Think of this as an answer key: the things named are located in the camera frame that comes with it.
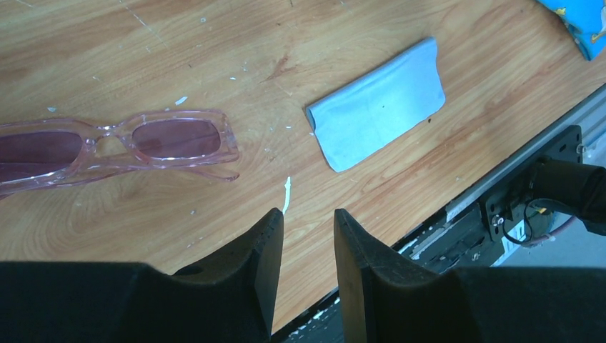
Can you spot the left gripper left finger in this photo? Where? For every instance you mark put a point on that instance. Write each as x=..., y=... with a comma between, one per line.
x=227, y=296

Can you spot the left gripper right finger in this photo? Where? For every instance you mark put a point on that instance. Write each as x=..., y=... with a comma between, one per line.
x=386, y=297

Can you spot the light blue cleaning cloth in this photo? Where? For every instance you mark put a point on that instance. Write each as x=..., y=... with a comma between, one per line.
x=359, y=119

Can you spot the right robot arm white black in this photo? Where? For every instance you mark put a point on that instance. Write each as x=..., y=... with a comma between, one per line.
x=570, y=188

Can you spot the pink transparent sunglasses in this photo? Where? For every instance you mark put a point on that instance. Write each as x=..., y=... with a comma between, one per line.
x=53, y=153

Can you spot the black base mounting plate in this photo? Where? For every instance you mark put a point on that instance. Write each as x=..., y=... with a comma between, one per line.
x=494, y=226

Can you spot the blue patterned cloth bag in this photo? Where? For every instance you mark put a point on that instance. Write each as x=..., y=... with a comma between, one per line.
x=584, y=20

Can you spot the aluminium frame rail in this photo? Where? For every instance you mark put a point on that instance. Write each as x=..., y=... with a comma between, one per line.
x=589, y=114

